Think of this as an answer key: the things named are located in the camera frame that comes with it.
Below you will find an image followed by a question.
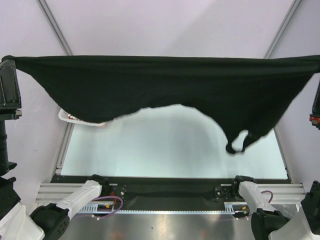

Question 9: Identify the black tank top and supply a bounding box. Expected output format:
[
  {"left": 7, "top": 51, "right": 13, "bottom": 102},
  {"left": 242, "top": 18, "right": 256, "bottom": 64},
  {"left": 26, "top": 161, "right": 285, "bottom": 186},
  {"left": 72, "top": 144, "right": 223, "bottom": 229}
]
[{"left": 5, "top": 55, "right": 320, "bottom": 154}]

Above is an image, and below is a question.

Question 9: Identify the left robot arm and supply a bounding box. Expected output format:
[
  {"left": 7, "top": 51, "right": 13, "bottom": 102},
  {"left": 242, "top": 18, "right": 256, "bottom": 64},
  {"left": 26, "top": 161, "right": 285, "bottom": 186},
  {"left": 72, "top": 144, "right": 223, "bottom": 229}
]
[{"left": 0, "top": 60, "right": 111, "bottom": 240}]

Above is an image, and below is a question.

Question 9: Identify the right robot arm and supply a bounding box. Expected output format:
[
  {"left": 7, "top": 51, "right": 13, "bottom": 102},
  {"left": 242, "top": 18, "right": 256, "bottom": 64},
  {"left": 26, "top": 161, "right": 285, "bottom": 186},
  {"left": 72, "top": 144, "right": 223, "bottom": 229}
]
[{"left": 230, "top": 74, "right": 320, "bottom": 240}]

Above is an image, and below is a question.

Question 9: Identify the white laundry basket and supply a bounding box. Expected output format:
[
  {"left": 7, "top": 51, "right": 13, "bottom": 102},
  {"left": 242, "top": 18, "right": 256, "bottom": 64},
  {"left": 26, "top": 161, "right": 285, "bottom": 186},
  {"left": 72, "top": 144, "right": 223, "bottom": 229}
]
[{"left": 58, "top": 108, "right": 108, "bottom": 128}]

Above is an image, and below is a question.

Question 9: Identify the aluminium extrusion rail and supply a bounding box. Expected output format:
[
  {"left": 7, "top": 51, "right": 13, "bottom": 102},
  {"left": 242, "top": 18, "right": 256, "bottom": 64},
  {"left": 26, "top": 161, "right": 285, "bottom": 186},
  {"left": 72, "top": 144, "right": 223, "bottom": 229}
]
[{"left": 35, "top": 183, "right": 306, "bottom": 204}]

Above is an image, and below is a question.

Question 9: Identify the left aluminium frame post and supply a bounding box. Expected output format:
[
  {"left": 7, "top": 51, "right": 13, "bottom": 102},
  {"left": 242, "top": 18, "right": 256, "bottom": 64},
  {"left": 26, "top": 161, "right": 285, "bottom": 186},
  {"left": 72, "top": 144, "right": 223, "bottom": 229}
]
[{"left": 36, "top": 0, "right": 73, "bottom": 56}]

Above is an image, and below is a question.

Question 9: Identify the aluminium frame post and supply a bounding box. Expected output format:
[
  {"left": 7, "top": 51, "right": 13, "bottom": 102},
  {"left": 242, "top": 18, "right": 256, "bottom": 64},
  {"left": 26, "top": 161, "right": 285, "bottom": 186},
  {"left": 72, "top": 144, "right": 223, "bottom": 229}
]
[
  {"left": 263, "top": 0, "right": 303, "bottom": 59},
  {"left": 36, "top": 0, "right": 73, "bottom": 56}
]

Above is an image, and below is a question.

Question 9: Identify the right aluminium frame post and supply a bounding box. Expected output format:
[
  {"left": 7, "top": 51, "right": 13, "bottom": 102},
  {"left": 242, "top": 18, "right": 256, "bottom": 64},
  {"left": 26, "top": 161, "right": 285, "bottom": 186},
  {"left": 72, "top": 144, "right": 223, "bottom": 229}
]
[{"left": 263, "top": 0, "right": 303, "bottom": 59}]

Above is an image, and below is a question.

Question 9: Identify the slotted cable duct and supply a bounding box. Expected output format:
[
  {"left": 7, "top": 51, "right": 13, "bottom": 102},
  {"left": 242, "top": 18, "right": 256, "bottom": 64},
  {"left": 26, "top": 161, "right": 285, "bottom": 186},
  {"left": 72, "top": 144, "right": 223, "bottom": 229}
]
[{"left": 79, "top": 202, "right": 249, "bottom": 215}]

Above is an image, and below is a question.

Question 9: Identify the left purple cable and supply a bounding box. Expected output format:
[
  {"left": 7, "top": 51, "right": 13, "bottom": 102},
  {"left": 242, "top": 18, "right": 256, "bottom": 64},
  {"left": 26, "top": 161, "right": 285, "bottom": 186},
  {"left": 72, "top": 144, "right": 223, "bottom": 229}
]
[{"left": 74, "top": 196, "right": 124, "bottom": 222}]

